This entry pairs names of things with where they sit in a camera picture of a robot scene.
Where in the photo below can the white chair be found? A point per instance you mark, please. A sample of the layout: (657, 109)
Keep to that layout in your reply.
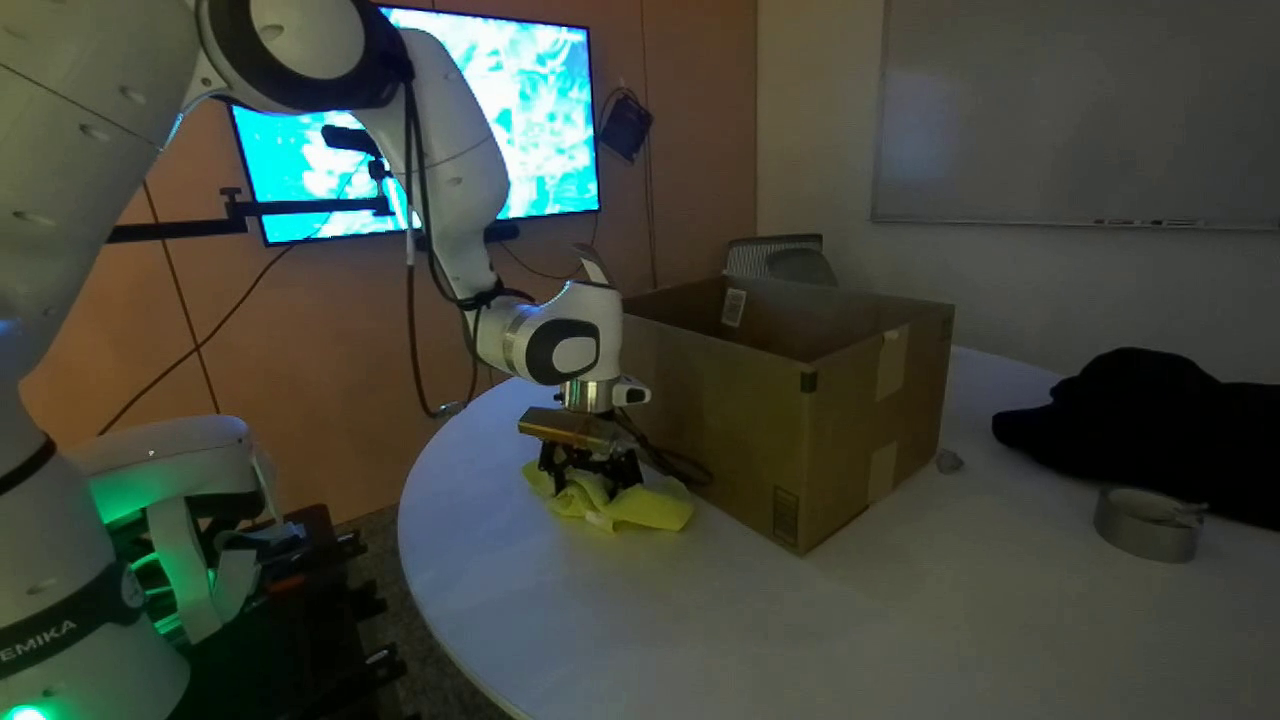
(785, 264)

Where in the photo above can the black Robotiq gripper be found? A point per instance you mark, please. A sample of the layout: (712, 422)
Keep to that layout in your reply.
(586, 467)

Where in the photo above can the yellow-green towel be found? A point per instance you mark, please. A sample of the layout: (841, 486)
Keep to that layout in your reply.
(655, 510)

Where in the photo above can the small black wall device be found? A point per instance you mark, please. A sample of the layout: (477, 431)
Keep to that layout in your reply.
(624, 126)

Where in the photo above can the wall-mounted TV screen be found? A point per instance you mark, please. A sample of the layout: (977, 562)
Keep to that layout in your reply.
(546, 135)

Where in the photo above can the black garment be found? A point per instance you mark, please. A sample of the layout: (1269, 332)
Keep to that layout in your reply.
(1161, 426)

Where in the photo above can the black equipment cart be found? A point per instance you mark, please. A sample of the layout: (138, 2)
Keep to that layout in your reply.
(305, 626)

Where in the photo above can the whiteboard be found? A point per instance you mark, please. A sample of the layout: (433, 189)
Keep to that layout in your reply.
(1083, 106)

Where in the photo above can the wrist-mounted camera bar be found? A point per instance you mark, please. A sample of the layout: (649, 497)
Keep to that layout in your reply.
(574, 431)

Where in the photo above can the grey tape roll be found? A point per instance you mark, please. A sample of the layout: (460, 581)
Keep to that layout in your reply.
(1146, 521)

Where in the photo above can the white device with green light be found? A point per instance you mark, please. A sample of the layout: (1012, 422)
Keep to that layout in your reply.
(174, 494)

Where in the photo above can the brown cardboard box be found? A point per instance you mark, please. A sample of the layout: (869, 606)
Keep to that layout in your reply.
(800, 426)

